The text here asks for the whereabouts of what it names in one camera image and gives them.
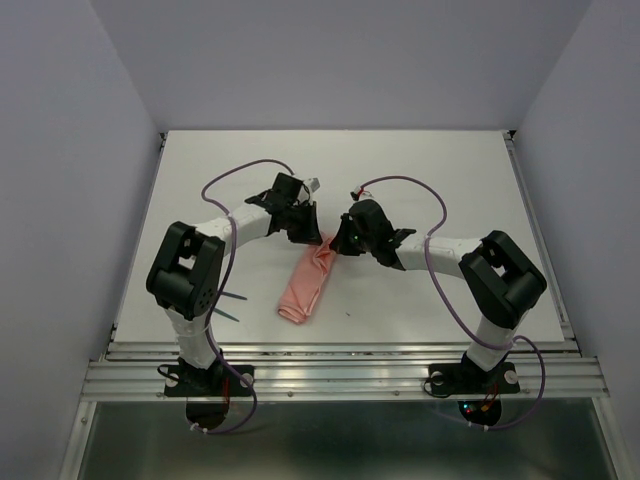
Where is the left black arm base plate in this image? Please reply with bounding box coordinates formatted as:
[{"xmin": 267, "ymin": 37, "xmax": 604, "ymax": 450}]
[{"xmin": 157, "ymin": 363, "xmax": 251, "ymax": 398}]

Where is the teal plastic utensil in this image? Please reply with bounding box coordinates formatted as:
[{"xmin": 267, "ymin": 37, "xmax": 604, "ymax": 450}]
[{"xmin": 221, "ymin": 291, "xmax": 248, "ymax": 301}]

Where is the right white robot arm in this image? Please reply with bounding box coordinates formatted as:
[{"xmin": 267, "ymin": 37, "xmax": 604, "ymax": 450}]
[{"xmin": 330, "ymin": 198, "xmax": 547, "ymax": 390}]

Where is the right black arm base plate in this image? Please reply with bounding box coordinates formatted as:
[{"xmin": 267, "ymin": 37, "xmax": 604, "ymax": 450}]
[{"xmin": 424, "ymin": 362, "xmax": 520, "ymax": 397}]

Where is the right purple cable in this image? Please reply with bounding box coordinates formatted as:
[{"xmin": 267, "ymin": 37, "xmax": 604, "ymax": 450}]
[{"xmin": 352, "ymin": 175, "xmax": 546, "ymax": 431}]

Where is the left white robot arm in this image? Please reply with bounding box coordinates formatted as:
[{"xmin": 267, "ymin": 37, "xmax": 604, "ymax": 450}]
[{"xmin": 146, "ymin": 173, "xmax": 322, "ymax": 394}]

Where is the pink satin napkin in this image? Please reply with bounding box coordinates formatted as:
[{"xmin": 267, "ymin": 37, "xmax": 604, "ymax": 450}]
[{"xmin": 277, "ymin": 234, "xmax": 336, "ymax": 325}]

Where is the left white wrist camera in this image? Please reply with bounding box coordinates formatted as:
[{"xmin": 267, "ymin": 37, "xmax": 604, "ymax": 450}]
[{"xmin": 300, "ymin": 177, "xmax": 320, "ymax": 202}]

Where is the teal plastic spoon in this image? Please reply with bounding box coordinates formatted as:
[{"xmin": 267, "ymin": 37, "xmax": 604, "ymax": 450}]
[{"xmin": 213, "ymin": 308, "xmax": 240, "ymax": 323}]

